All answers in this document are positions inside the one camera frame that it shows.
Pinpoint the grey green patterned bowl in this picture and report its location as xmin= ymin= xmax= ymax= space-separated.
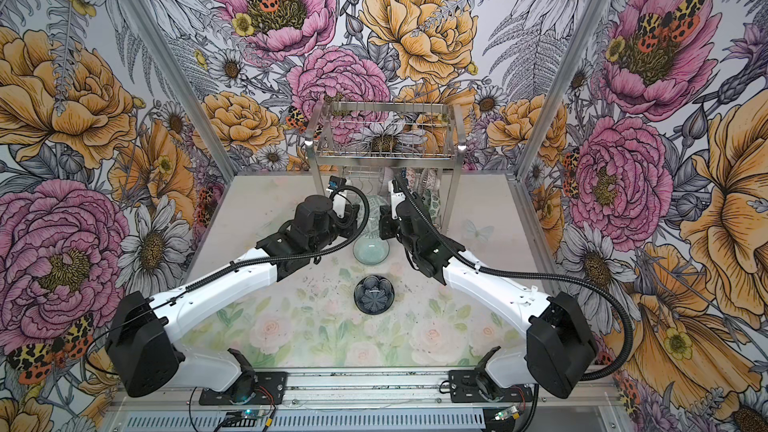
xmin=361 ymin=195 xmax=390 ymax=239

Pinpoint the mint green lined bowl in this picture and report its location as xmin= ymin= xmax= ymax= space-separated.
xmin=353 ymin=237 xmax=390 ymax=266

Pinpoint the green leaf pattern bowl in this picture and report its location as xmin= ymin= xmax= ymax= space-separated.
xmin=422 ymin=189 xmax=441 ymax=224

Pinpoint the blue geometric pattern bowl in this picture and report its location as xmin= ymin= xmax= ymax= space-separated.
xmin=405 ymin=168 xmax=422 ymax=194

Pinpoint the white bowl maroon pattern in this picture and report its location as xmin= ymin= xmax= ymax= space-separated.
xmin=418 ymin=168 xmax=441 ymax=193

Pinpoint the dark navy flower bowl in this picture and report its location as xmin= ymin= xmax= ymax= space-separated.
xmin=353 ymin=275 xmax=395 ymax=316

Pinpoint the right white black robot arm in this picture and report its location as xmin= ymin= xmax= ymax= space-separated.
xmin=379 ymin=202 xmax=597 ymax=401

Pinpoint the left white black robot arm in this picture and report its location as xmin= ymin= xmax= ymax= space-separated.
xmin=105 ymin=186 xmax=370 ymax=404

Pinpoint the steel two-tier dish rack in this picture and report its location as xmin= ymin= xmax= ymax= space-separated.
xmin=301 ymin=101 xmax=472 ymax=233

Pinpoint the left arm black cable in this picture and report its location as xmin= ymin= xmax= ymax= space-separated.
xmin=83 ymin=184 xmax=371 ymax=379

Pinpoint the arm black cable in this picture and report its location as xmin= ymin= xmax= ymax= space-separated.
xmin=392 ymin=170 xmax=635 ymax=432
xmin=83 ymin=184 xmax=371 ymax=379

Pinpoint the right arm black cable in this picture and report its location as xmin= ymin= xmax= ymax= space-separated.
xmin=392 ymin=170 xmax=635 ymax=432

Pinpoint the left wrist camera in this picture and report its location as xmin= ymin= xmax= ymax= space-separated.
xmin=327 ymin=175 xmax=347 ymax=192

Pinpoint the aluminium front rail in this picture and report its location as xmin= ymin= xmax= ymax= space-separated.
xmin=107 ymin=364 xmax=622 ymax=412

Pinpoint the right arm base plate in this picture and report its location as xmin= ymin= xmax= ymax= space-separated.
xmin=441 ymin=369 xmax=533 ymax=404

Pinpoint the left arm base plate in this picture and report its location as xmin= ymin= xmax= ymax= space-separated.
xmin=198 ymin=371 xmax=288 ymax=406

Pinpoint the white vented cable duct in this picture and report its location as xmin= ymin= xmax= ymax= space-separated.
xmin=115 ymin=408 xmax=486 ymax=431

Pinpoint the left aluminium frame post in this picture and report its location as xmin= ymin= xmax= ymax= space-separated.
xmin=118 ymin=0 xmax=237 ymax=184

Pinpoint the aluminium frame post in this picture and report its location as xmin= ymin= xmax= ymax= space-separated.
xmin=515 ymin=0 xmax=611 ymax=182
xmin=118 ymin=0 xmax=237 ymax=184

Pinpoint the right aluminium frame post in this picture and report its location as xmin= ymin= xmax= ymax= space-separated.
xmin=515 ymin=0 xmax=611 ymax=182

